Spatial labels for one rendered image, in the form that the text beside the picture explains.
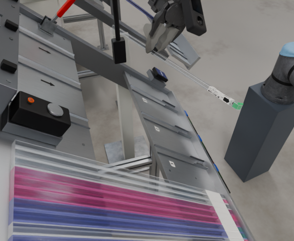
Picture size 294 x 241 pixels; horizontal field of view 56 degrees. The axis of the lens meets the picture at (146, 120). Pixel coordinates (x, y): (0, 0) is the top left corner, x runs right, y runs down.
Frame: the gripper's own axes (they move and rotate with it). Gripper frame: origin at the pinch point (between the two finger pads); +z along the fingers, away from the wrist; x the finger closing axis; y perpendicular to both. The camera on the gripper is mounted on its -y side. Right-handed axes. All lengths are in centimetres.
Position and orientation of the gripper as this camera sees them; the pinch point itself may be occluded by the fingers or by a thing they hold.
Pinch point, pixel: (153, 50)
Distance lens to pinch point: 74.6
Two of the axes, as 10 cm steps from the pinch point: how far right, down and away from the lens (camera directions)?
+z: -4.9, 6.9, 5.4
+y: -4.4, -7.3, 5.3
